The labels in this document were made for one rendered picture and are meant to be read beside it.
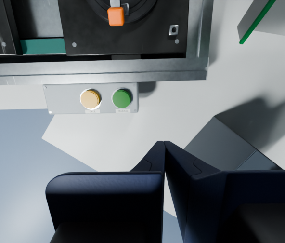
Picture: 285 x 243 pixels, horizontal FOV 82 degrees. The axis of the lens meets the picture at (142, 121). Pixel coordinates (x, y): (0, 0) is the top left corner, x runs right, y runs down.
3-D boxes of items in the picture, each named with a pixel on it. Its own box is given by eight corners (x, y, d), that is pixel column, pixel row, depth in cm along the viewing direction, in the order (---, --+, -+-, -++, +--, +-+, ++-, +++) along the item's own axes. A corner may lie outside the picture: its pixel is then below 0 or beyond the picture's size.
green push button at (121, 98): (131, 106, 38) (131, 108, 36) (114, 106, 38) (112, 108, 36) (131, 88, 37) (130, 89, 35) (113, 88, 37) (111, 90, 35)
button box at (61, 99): (139, 106, 43) (138, 113, 37) (60, 108, 44) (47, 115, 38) (138, 79, 41) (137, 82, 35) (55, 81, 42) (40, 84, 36)
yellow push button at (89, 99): (101, 106, 38) (99, 109, 36) (84, 107, 38) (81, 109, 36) (99, 89, 37) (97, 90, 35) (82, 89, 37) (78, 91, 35)
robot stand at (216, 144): (214, 172, 54) (251, 230, 35) (182, 150, 52) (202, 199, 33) (247, 141, 50) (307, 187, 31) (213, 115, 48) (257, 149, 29)
